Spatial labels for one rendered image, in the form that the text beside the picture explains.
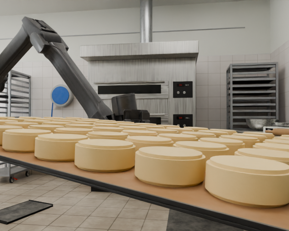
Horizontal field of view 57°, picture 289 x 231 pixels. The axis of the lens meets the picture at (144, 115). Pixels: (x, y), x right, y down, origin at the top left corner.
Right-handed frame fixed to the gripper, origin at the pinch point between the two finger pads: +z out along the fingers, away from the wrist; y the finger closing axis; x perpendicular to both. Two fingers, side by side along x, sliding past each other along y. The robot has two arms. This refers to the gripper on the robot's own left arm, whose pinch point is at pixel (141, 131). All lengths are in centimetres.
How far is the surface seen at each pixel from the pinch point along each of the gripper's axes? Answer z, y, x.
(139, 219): -206, 104, -39
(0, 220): -222, 105, 97
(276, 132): -138, 9, -143
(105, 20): -425, -168, -8
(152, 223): -191, 104, -50
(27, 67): -473, -84, 131
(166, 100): -287, -22, -87
